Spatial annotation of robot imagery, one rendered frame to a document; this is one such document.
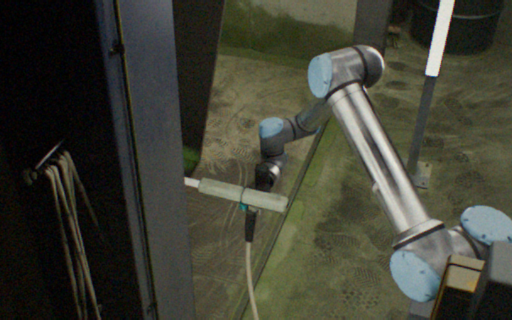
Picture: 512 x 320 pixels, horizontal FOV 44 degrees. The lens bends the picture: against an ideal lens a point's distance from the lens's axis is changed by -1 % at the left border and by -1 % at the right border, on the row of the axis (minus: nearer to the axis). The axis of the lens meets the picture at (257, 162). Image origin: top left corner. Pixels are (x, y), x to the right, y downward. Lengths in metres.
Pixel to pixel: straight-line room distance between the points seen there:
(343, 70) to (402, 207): 0.41
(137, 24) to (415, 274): 1.12
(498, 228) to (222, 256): 1.35
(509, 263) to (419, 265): 1.01
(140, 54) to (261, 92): 2.98
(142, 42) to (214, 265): 2.01
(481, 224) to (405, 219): 0.21
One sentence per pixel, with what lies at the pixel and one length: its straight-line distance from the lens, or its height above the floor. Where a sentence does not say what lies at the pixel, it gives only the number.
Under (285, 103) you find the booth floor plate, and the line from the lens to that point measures 3.68.
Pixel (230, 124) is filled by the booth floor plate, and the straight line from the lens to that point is 3.50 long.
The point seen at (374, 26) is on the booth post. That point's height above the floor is 0.37.
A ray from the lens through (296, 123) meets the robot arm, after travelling 2.36.
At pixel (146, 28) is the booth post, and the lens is 0.82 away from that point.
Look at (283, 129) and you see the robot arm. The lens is 2.34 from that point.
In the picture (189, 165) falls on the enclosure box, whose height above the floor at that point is 0.47.
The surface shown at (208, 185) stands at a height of 0.67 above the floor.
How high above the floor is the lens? 2.10
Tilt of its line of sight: 39 degrees down
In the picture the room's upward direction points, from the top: 1 degrees clockwise
